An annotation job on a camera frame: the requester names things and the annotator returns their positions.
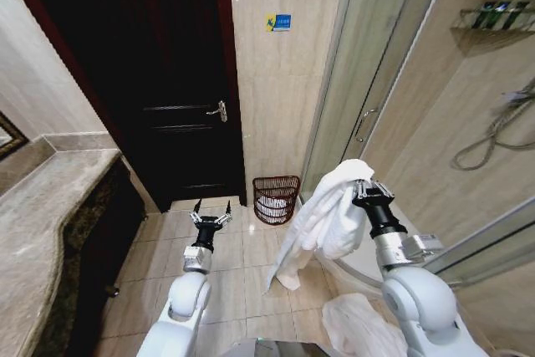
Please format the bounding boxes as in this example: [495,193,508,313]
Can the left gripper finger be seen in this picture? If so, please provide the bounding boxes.
[214,199,234,228]
[189,196,206,227]

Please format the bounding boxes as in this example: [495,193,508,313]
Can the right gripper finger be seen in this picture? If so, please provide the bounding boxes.
[353,179,375,201]
[372,180,396,201]

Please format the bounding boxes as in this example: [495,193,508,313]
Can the white used towel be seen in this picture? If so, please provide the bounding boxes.
[262,158,376,296]

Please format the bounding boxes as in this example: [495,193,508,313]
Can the white towel inside hamper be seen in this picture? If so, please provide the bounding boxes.
[255,191,290,221]

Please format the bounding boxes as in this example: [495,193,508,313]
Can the crumpled white towel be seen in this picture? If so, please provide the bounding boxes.
[320,293,410,357]

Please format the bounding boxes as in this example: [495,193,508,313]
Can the dark vanity cabinet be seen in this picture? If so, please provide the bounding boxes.
[40,155,146,357]

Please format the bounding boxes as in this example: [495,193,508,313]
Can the glass shower side panel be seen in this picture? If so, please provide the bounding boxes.
[420,196,535,288]

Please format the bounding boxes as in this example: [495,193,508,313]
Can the glass shower door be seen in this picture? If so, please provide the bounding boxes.
[299,0,457,199]

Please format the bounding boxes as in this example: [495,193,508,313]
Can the dark wooden door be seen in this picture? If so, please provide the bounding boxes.
[8,0,248,214]

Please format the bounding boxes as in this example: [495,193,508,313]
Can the green toiletry bottles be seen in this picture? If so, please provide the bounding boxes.
[475,0,531,31]

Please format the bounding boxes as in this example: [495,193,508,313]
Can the dark red wire hamper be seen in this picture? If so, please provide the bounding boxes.
[251,174,302,227]

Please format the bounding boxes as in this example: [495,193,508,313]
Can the silver shower door handle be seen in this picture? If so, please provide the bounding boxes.
[354,108,378,144]

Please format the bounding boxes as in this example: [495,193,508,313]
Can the metal shower hose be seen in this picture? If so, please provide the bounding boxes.
[452,79,535,172]

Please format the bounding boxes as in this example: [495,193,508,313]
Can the blue and yellow wall sticker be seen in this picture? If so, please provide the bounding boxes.
[265,13,293,34]

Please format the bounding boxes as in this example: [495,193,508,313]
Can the wire shower shelf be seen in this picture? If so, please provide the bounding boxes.
[449,0,535,58]

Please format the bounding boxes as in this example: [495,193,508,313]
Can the ornate mirror frame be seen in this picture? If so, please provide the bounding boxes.
[0,110,30,162]

